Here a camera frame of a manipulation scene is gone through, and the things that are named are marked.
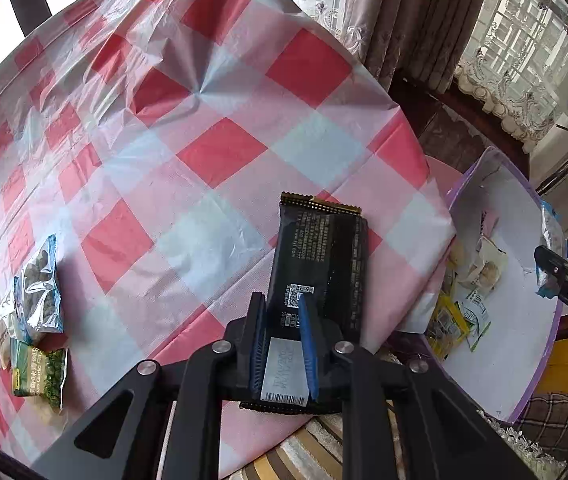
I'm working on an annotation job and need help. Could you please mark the plaid cloth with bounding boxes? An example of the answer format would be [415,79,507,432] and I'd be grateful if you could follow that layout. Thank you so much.
[514,392,568,456]

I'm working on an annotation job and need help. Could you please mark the lace window valance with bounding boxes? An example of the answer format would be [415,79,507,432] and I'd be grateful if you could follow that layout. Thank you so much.
[454,0,568,153]

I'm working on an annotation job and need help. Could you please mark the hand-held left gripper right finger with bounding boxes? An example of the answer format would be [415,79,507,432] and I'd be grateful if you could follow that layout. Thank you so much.
[298,294,540,480]

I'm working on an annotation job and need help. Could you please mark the black cracker packet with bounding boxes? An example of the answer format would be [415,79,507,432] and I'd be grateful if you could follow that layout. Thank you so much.
[239,191,369,416]

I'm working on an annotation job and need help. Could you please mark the white box with purple rim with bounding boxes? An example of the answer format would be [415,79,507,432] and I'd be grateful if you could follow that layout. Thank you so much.
[399,146,562,426]

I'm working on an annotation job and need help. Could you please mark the pink curtain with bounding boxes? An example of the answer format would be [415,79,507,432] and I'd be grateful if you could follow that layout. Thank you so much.
[309,0,490,93]

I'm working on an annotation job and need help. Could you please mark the pale white snack packet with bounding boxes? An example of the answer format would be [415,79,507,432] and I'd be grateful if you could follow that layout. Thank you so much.
[466,237,509,288]

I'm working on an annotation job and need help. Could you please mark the blue-edged clear snack packet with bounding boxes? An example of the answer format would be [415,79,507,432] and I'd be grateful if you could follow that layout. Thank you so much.
[535,200,565,301]
[14,234,64,335]

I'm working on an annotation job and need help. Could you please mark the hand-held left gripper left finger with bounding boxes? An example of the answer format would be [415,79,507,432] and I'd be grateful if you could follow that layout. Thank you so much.
[28,292,269,480]

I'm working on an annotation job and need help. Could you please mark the small green snack packet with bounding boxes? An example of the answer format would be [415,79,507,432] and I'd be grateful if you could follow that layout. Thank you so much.
[456,295,492,351]

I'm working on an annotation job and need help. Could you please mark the green pea snack packet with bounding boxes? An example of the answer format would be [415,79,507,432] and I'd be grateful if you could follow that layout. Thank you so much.
[10,338,68,411]

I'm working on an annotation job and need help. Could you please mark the red white checkered tablecloth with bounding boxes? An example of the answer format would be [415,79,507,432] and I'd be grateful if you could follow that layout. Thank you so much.
[0,0,457,466]

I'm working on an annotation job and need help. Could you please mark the dark wooden furniture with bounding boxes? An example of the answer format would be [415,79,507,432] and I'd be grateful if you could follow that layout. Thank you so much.
[389,72,532,181]

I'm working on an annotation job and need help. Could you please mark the yellow cushion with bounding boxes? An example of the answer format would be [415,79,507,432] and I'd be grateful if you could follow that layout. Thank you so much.
[539,337,568,396]

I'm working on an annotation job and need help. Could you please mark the clear packet of pale snacks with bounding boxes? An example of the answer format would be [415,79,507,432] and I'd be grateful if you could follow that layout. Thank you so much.
[0,287,24,371]

